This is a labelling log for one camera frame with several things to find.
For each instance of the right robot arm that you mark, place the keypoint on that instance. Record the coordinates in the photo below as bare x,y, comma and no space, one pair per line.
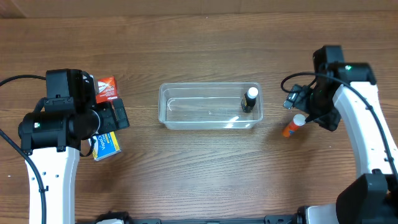
348,92

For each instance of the orange bottle white cap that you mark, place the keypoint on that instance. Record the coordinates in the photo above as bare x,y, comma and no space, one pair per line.
298,121

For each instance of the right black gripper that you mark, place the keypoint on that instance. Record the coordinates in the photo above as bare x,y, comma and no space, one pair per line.
331,118

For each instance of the clear plastic container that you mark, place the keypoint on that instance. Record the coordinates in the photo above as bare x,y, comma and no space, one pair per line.
207,105

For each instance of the red cardboard box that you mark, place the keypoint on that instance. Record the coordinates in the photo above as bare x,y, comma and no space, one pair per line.
107,90

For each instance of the blue yellow VapoDrops box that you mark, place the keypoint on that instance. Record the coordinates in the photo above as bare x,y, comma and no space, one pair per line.
104,146

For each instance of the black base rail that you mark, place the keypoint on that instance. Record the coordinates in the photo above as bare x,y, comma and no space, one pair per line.
269,219

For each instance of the dark bottle white cap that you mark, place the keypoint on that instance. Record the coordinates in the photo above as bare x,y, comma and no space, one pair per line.
249,99

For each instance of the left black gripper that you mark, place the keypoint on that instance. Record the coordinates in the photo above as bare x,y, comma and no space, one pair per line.
107,124

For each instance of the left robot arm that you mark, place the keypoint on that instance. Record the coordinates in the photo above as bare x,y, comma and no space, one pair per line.
51,139

